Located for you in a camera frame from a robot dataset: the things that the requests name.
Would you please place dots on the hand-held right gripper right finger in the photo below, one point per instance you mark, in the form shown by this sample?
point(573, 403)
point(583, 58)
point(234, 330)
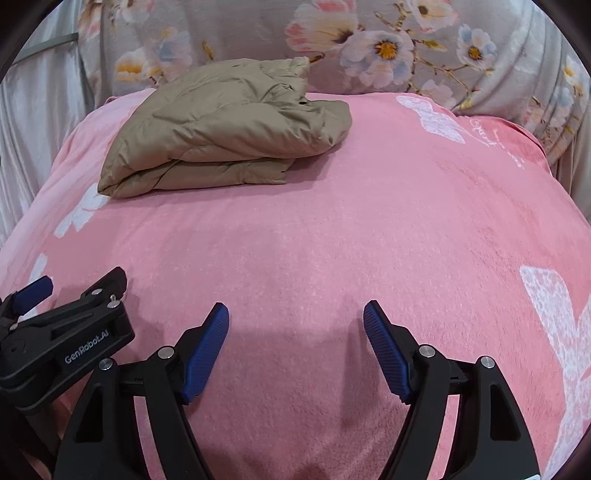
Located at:
point(388, 350)

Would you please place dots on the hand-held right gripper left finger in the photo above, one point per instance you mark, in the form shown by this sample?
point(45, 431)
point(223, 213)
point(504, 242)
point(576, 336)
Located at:
point(203, 355)

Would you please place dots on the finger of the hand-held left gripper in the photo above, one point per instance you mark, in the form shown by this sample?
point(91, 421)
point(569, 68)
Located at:
point(108, 286)
point(32, 291)

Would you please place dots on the khaki puffer jacket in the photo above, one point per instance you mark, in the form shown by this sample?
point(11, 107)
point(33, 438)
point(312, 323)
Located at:
point(221, 120)

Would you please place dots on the pink printed blanket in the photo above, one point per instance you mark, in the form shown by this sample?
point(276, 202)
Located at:
point(323, 230)

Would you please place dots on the grey curtain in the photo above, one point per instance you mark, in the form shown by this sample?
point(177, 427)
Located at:
point(41, 138)

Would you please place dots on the grey floral quilt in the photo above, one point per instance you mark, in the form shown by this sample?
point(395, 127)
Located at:
point(461, 55)

